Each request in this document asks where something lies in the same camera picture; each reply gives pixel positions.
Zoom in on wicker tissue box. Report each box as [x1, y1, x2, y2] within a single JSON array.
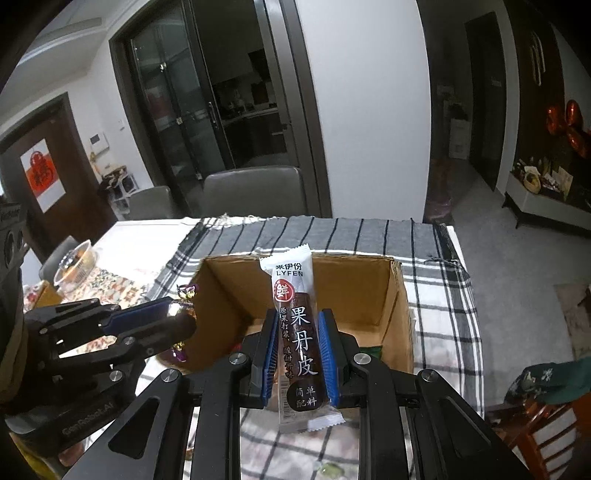
[[32, 280, 63, 309]]

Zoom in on brown cardboard box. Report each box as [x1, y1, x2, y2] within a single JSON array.
[[157, 254, 414, 373]]

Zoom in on red balloons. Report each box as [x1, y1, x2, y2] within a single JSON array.
[[546, 99, 590, 158]]

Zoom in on white box in hallway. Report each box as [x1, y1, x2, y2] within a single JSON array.
[[449, 118, 471, 160]]

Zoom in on red fu door poster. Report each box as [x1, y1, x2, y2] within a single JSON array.
[[20, 139, 65, 213]]

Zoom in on shiny candies cluster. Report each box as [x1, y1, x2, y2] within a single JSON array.
[[169, 284, 199, 363]]

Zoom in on glass sliding door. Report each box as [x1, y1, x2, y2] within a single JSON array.
[[109, 1, 332, 217]]

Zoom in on white wall intercom panel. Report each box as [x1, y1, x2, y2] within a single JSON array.
[[89, 132, 109, 156]]

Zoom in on white tv cabinet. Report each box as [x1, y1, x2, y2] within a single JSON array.
[[502, 175, 591, 238]]

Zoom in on patterned floral table mat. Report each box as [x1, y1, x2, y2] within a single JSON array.
[[23, 267, 147, 338]]

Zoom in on black white checked tablecloth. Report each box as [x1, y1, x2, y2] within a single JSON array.
[[82, 215, 486, 480]]

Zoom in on brown haw roll stick packet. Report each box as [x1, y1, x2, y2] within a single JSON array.
[[259, 244, 345, 433]]

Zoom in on grey dining chair right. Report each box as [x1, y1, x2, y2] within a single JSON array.
[[204, 166, 308, 218]]

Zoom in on clear fruit bowl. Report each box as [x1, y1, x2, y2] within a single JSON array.
[[53, 240, 98, 294]]

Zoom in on dark green snack packet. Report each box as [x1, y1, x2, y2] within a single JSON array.
[[360, 346, 383, 360]]

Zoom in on grey dining chair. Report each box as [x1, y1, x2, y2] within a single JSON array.
[[204, 166, 308, 218], [125, 186, 178, 220]]

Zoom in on grey dining chair left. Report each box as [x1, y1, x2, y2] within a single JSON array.
[[125, 186, 178, 220]]

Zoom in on small white shelf rack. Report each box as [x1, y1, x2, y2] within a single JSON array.
[[99, 166, 139, 220]]

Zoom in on green cloth on chair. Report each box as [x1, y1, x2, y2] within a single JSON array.
[[505, 357, 591, 405]]

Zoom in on small green wrapped candy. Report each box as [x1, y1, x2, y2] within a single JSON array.
[[312, 461, 346, 480]]

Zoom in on red wooden chair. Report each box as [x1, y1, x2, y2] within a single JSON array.
[[485, 394, 590, 479]]

